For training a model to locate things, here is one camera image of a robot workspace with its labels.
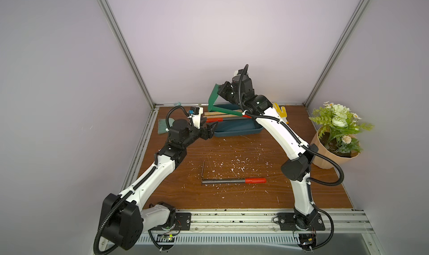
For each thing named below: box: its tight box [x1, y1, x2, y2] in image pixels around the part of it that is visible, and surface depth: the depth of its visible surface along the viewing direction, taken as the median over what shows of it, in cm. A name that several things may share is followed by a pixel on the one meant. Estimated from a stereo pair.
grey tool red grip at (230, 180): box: [201, 159, 268, 184], surface depth 85 cm
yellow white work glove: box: [272, 102, 289, 125], surface depth 119 cm
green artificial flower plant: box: [308, 101, 374, 153], surface depth 76 cm
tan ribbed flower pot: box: [310, 126, 361, 170], surface depth 82 cm
